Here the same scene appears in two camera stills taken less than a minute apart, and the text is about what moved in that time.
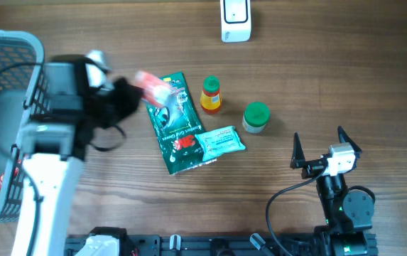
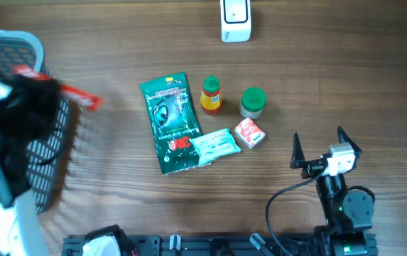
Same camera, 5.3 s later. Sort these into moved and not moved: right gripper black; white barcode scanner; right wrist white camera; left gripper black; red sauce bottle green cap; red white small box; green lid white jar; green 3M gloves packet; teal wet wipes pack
Moved: teal wet wipes pack; red white small box; green lid white jar; left gripper black
Not moved: white barcode scanner; right gripper black; right wrist white camera; green 3M gloves packet; red sauce bottle green cap
